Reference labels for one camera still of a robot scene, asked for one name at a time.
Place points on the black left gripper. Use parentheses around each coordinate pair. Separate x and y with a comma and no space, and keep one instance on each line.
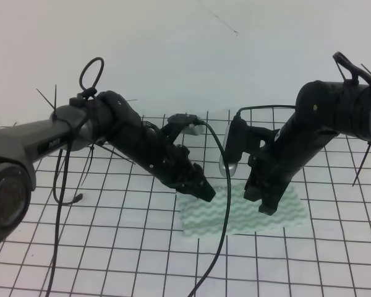
(169,163)

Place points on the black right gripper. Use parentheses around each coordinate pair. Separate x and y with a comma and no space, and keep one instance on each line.
(270,176)

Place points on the green wavy striped towel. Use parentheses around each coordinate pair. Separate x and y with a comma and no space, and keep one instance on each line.
(200,219)

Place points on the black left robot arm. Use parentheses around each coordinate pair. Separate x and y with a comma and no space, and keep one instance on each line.
(92,117)

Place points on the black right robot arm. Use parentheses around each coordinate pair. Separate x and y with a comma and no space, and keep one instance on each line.
(323,110)

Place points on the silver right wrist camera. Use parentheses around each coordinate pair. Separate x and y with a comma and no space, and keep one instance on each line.
(234,145)

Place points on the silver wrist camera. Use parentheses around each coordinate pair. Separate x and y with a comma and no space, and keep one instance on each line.
(234,145)
(189,124)

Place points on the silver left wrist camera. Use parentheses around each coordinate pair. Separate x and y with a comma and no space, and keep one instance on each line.
(189,124)

